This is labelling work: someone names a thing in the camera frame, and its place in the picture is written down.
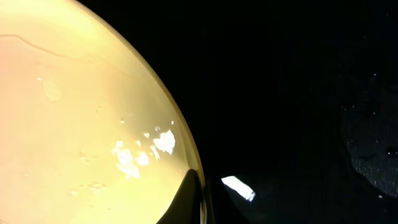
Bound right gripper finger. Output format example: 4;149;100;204
157;169;202;224

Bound round black tray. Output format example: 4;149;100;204
85;1;397;223

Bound yellow plate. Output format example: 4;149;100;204
1;0;207;224

